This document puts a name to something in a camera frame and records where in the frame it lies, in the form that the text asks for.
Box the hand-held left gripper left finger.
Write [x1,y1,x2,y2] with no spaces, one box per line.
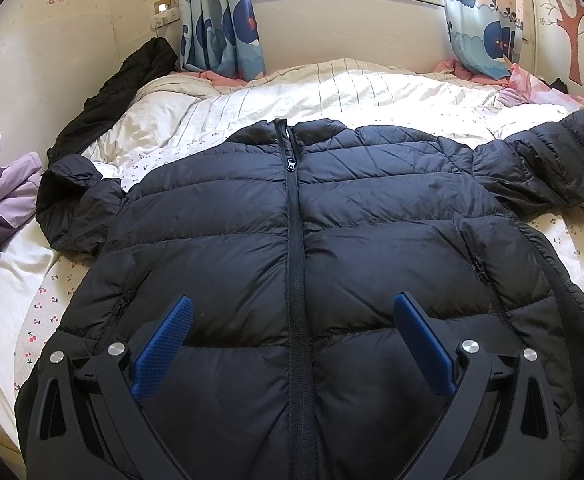
[24,295,195,480]

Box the cherry print bed sheet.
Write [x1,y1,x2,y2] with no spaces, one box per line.
[14,147,584,396]

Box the white plain quilt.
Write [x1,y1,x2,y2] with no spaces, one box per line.
[0,232,60,426]

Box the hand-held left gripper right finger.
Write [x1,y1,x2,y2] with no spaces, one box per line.
[393,292,562,480]

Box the wall socket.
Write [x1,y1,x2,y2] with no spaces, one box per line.
[152,0,179,28]

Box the blue whale print curtain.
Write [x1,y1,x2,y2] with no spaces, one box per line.
[176,0,267,81]
[444,0,527,81]

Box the black coat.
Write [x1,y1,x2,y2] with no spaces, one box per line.
[47,37,179,161]

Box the white striped duvet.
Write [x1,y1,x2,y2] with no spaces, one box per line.
[79,58,584,181]

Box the black puffer jacket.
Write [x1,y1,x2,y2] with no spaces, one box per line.
[16,109,584,480]

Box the pink patterned cloth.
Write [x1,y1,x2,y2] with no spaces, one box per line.
[496,62,584,111]

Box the pink bed cover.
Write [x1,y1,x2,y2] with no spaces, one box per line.
[199,57,475,86]

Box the tree wall decal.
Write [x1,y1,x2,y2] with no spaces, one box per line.
[542,0,584,86]

